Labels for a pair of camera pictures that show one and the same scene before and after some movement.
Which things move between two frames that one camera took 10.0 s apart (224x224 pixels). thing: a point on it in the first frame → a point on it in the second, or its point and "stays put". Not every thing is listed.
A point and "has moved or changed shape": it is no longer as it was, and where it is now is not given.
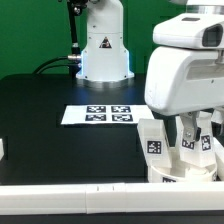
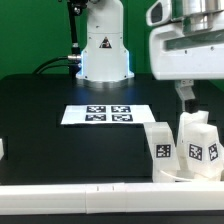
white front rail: (103, 198) stays put
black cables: (55, 65) stays put
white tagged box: (154, 142) has moved or changed shape
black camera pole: (75, 8) stays put
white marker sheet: (105, 114) stays put
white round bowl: (180, 172) has moved or changed shape
